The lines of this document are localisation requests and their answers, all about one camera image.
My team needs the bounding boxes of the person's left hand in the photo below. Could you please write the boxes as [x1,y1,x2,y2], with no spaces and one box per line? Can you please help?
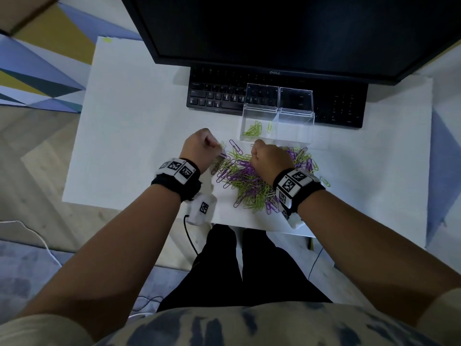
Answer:
[179,128,222,174]

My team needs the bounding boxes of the person's right hand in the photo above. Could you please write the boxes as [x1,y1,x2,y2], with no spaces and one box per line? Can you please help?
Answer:
[250,139,296,187]

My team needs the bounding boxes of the pile of mixed paper clips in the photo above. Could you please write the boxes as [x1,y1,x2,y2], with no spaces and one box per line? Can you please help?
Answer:
[210,139,331,215]

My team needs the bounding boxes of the heap of green paper clips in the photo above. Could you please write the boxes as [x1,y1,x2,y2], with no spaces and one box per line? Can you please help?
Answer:
[242,120,274,138]

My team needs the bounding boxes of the person's right forearm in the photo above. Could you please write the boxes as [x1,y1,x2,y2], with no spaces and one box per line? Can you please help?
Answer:
[297,190,461,327]

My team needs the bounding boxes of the person's left forearm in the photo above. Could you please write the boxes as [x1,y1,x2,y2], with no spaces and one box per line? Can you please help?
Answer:
[16,183,182,339]

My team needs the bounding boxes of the person's black trousers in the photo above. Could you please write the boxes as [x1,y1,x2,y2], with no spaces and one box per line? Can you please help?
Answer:
[157,224,333,313]

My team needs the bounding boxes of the person's tie-dye shirt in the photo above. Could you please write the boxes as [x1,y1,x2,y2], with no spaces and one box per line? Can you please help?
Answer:
[0,301,461,346]

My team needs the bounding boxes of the black left wristband with markers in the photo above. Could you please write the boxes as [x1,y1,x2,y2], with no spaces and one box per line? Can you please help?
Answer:
[151,157,202,203]

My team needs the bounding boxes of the black wristband with markers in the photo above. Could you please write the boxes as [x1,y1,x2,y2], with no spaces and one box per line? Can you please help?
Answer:
[151,157,202,203]
[272,167,327,217]

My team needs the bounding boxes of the black right wristband with markers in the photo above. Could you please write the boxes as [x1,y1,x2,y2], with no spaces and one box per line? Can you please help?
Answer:
[272,167,327,217]

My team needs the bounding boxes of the black keyboard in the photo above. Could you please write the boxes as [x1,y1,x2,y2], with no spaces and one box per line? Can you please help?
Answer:
[186,65,369,129]

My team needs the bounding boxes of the black computer monitor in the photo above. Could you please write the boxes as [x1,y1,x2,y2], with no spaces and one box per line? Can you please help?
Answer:
[120,0,461,86]

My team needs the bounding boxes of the brown wooden board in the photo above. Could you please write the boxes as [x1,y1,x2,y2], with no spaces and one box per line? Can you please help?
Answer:
[0,0,65,37]

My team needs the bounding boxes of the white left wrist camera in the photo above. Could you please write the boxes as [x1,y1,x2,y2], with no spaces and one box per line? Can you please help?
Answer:
[184,192,218,226]

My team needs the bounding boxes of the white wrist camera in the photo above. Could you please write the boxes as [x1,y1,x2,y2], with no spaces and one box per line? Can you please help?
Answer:
[184,192,218,226]
[280,209,305,230]

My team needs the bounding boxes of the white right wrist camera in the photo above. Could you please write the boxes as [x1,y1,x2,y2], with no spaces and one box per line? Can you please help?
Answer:
[280,209,305,230]

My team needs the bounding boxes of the black left camera cable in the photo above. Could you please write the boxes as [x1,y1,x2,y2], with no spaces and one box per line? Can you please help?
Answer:
[131,214,199,314]

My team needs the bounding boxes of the black camera cable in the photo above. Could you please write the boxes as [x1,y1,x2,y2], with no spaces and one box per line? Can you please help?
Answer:
[308,247,325,282]
[131,214,199,314]

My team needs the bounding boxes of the black right camera cable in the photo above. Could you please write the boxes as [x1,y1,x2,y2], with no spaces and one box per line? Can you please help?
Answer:
[308,247,325,282]

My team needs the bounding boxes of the white cable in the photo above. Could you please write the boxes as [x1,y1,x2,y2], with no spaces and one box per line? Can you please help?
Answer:
[0,220,62,267]

